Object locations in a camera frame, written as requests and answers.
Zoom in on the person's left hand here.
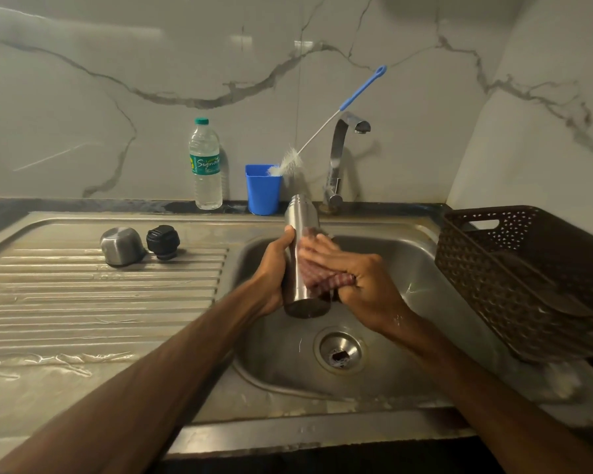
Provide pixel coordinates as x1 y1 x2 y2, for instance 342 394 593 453
251 225 296 317

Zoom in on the person's right hand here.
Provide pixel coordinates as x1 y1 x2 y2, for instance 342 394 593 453
298 234 411 335

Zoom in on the stainless steel flask bottle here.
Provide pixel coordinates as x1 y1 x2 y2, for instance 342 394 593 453
283 194 333 319

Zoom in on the red scrubbing cloth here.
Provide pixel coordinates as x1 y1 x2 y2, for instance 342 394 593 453
297 228 357 300

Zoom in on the person's left forearm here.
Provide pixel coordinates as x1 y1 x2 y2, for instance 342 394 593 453
0 280 265 474

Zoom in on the person's right forearm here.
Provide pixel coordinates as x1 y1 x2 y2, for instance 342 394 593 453
383 311 593 474

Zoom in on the blue plastic cup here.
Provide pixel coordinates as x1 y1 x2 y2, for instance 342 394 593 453
245 164 283 216

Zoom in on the steel sink faucet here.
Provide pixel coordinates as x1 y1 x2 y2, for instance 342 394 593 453
322 112 372 213

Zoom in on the sink drain strainer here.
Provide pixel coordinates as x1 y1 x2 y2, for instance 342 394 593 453
314 327 367 375

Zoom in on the clear plastic water bottle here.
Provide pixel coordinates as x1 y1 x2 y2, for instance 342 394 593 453
189 117 223 211

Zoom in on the black flask stopper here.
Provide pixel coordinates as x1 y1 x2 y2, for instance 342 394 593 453
146 225 181 261

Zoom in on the steel flask cup lid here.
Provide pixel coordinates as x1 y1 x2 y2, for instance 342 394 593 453
100 227 147 267

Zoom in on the stainless steel sink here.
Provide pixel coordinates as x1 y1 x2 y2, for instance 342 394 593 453
0 211 593 457

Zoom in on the brown plastic basket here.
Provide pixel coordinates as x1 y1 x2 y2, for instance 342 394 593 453
434 205 593 363

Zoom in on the blue handled bottle brush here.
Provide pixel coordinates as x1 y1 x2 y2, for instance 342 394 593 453
268 65 388 178

